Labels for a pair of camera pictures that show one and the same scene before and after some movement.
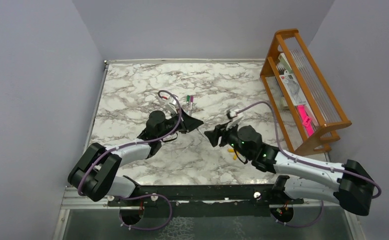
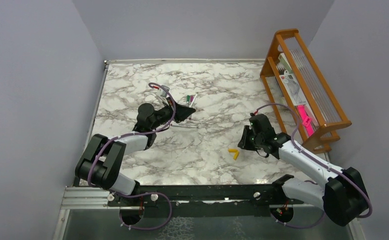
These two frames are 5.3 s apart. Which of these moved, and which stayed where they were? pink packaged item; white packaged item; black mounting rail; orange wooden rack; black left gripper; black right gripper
Moved: black left gripper; black right gripper
Stayed: white packaged item; pink packaged item; orange wooden rack; black mounting rail
